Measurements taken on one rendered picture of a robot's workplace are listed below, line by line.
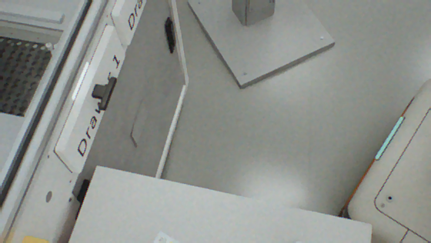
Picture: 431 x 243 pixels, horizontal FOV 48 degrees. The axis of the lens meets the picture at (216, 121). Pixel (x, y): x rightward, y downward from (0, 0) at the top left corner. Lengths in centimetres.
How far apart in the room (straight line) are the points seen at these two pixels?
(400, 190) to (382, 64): 71
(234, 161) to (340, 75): 58
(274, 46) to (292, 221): 119
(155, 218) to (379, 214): 78
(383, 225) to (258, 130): 63
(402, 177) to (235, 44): 88
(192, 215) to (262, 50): 118
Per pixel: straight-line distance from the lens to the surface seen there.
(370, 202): 156
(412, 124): 171
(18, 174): 85
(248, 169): 184
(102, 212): 103
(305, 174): 185
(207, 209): 100
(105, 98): 96
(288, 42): 209
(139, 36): 129
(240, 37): 209
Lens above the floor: 172
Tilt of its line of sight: 63 degrees down
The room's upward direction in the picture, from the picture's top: 4 degrees counter-clockwise
